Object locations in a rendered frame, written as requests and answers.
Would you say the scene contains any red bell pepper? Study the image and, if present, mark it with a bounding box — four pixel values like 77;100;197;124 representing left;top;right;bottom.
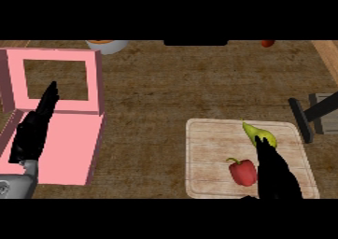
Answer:
226;157;260;188

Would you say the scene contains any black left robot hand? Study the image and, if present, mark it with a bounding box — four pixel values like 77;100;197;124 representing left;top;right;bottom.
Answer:
9;80;61;165

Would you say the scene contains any pale wooden cutting board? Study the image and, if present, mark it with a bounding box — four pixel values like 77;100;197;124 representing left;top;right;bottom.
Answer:
185;118;322;200

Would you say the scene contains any white bowl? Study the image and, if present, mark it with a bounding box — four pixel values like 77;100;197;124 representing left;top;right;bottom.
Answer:
85;39;132;56

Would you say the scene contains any pale wooden plank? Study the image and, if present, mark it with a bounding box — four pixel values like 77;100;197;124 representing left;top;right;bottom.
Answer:
312;39;338;90

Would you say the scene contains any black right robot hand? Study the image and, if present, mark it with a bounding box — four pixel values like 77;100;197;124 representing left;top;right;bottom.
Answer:
241;134;306;200

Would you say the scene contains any black and grey rack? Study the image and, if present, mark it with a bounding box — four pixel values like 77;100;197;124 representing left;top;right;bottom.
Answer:
287;72;338;144

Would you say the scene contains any pink tiered basket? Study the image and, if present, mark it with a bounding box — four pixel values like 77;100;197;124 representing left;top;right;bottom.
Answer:
0;47;108;187

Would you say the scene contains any small red fruit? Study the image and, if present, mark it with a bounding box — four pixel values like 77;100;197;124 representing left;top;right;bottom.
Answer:
262;39;278;49

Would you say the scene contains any green pear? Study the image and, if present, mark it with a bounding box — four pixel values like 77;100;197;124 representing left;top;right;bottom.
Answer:
242;119;279;149

